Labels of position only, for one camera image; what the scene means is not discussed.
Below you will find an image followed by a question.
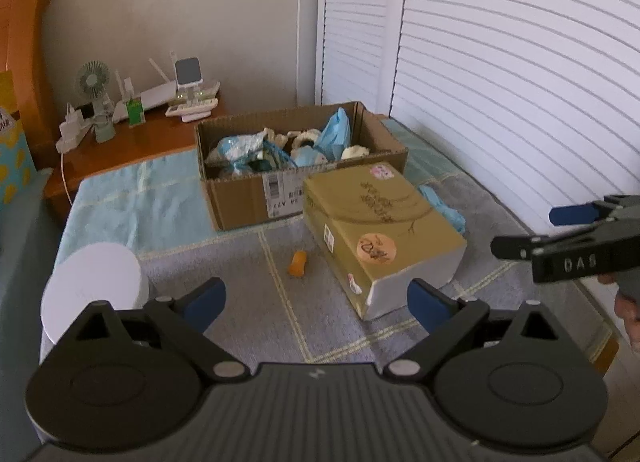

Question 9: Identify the person's right hand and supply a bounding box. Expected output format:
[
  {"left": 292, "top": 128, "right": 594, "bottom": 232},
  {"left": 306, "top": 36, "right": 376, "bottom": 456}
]
[{"left": 614, "top": 291, "right": 640, "bottom": 352}]

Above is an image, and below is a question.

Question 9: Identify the green desk fan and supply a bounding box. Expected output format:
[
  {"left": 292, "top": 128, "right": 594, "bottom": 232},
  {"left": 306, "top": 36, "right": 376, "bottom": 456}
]
[{"left": 75, "top": 60, "right": 115, "bottom": 144}]

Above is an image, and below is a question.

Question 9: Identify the white power strip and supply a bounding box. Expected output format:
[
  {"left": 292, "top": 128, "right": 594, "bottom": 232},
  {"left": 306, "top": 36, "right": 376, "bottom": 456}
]
[{"left": 55, "top": 102, "right": 94, "bottom": 154}]

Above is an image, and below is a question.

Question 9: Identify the white smart display stand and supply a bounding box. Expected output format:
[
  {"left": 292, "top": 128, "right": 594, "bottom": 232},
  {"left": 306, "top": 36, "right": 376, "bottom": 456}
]
[{"left": 169, "top": 52, "right": 220, "bottom": 102}]

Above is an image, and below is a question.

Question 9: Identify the yellow blue snack bag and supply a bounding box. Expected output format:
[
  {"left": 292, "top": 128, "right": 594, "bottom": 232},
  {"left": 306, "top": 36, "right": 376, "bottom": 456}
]
[{"left": 0, "top": 71, "right": 37, "bottom": 210}]

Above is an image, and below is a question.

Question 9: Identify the small orange cylinder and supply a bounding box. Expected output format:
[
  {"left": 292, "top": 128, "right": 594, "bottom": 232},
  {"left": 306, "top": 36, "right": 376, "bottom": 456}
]
[{"left": 288, "top": 250, "right": 307, "bottom": 278}]

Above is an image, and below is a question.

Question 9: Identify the blue face mask stack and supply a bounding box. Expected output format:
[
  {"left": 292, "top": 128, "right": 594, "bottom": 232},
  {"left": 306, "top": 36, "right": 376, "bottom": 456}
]
[{"left": 314, "top": 108, "right": 352, "bottom": 162}]

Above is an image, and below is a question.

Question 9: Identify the gold tissue pack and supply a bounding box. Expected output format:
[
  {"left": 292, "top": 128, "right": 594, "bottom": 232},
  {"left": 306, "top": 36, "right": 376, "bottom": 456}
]
[{"left": 303, "top": 162, "right": 466, "bottom": 321}]

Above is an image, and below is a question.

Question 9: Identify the white power cord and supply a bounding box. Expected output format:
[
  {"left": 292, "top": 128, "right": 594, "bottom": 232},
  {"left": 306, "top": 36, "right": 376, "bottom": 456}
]
[{"left": 60, "top": 151, "right": 74, "bottom": 208}]

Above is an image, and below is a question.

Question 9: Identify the white remote control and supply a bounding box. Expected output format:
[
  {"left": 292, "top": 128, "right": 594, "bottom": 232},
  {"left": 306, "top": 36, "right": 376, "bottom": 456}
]
[{"left": 165, "top": 98, "right": 218, "bottom": 118}]

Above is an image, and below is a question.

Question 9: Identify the clear jar white lid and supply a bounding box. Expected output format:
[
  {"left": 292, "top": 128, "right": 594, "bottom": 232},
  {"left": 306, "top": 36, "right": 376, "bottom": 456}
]
[{"left": 40, "top": 242, "right": 156, "bottom": 358}]

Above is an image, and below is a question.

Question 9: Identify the white cloth bundle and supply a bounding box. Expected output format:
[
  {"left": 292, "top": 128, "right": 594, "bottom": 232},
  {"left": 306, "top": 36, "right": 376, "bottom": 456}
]
[{"left": 341, "top": 144, "right": 370, "bottom": 161}]

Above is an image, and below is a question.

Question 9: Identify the brown cardboard box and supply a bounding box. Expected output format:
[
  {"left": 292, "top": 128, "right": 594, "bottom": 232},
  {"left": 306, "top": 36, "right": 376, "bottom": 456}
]
[{"left": 195, "top": 101, "right": 408, "bottom": 231}]

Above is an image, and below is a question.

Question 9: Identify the white wifi router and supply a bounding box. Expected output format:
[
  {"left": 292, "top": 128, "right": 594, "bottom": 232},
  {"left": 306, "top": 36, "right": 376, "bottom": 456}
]
[{"left": 112, "top": 58, "right": 177, "bottom": 124}]

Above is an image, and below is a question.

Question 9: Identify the teal bed sheet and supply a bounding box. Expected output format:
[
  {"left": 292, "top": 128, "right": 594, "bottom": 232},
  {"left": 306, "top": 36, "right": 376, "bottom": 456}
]
[{"left": 1, "top": 170, "right": 61, "bottom": 461}]

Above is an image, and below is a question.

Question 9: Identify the blue silver brocade pouch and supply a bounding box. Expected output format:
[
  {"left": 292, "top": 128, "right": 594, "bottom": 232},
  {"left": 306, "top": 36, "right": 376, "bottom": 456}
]
[{"left": 204, "top": 130, "right": 267, "bottom": 178}]

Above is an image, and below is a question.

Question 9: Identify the wooden headboard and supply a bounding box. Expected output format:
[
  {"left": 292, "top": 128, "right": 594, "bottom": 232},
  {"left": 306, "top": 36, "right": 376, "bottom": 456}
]
[{"left": 1, "top": 0, "right": 58, "bottom": 170}]

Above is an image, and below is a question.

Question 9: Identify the blue hat doll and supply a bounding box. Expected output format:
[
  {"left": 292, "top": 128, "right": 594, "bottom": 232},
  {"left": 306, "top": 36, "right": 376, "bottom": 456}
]
[{"left": 291, "top": 146, "right": 329, "bottom": 167}]

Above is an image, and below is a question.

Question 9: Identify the light blue plastic glove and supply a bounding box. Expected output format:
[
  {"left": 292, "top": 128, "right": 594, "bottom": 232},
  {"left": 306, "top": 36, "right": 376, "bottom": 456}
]
[{"left": 418, "top": 185, "right": 466, "bottom": 234}]

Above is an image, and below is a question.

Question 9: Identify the white louvered closet door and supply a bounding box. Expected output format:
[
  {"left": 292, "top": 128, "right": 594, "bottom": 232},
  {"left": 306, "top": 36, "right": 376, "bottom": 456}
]
[{"left": 314, "top": 0, "right": 640, "bottom": 462}]

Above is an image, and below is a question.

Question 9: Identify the green small box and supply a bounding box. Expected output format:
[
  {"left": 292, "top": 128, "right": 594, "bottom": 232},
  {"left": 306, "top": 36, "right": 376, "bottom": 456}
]
[{"left": 125, "top": 97, "right": 145, "bottom": 127}]

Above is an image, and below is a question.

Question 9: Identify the wooden nightstand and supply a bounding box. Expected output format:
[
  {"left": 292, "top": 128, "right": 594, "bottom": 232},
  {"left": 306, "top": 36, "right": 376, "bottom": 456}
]
[{"left": 43, "top": 106, "right": 198, "bottom": 225}]

